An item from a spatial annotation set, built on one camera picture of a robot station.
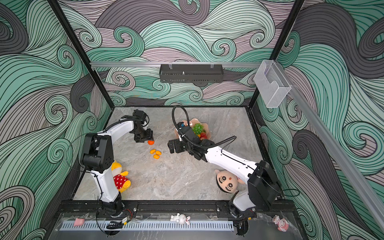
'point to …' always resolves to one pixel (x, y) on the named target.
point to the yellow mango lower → (156, 156)
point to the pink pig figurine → (282, 224)
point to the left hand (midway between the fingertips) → (149, 138)
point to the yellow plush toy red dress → (121, 180)
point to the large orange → (150, 142)
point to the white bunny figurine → (181, 218)
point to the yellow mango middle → (158, 152)
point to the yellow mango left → (152, 151)
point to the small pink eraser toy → (79, 221)
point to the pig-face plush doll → (227, 181)
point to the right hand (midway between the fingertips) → (175, 142)
